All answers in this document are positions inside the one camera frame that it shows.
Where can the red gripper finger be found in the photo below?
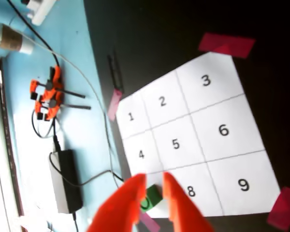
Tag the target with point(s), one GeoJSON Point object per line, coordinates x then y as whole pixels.
{"type": "Point", "coordinates": [118, 207]}
{"type": "Point", "coordinates": [183, 210]}

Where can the green cube with round recess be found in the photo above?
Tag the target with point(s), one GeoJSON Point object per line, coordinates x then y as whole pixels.
{"type": "Point", "coordinates": [153, 195]}

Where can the white numbered grid paper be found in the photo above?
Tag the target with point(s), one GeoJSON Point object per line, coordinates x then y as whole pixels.
{"type": "Point", "coordinates": [207, 145]}

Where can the black power adapter brick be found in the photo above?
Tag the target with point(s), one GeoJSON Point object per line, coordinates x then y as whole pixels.
{"type": "Point", "coordinates": [67, 181]}

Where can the orange spring clamp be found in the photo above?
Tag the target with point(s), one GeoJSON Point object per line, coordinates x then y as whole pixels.
{"type": "Point", "coordinates": [53, 82]}
{"type": "Point", "coordinates": [50, 110]}

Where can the thin black ruler strip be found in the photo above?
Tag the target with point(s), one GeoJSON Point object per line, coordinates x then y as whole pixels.
{"type": "Point", "coordinates": [114, 72]}

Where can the black mat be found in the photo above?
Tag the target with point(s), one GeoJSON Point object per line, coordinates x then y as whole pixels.
{"type": "Point", "coordinates": [159, 24]}

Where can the cardboard tube roll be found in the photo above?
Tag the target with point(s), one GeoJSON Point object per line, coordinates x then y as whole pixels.
{"type": "Point", "coordinates": [9, 39]}

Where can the white plastic block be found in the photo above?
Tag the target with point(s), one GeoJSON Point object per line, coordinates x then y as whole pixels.
{"type": "Point", "coordinates": [41, 10]}

